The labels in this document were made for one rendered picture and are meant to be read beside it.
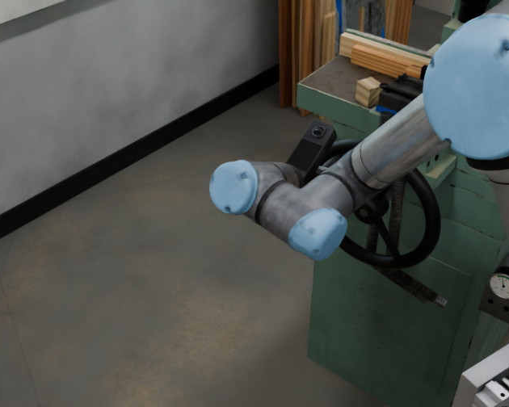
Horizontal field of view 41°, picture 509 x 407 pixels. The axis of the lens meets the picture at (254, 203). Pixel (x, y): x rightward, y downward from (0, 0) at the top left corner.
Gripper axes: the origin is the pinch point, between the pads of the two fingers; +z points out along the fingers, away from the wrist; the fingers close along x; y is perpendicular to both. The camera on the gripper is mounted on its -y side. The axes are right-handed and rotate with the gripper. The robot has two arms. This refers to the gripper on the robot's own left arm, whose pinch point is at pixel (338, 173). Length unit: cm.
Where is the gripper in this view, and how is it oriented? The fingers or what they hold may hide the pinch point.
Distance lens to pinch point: 126.9
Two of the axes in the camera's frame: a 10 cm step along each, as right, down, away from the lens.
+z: 5.3, -0.4, 8.5
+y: -3.0, 9.3, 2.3
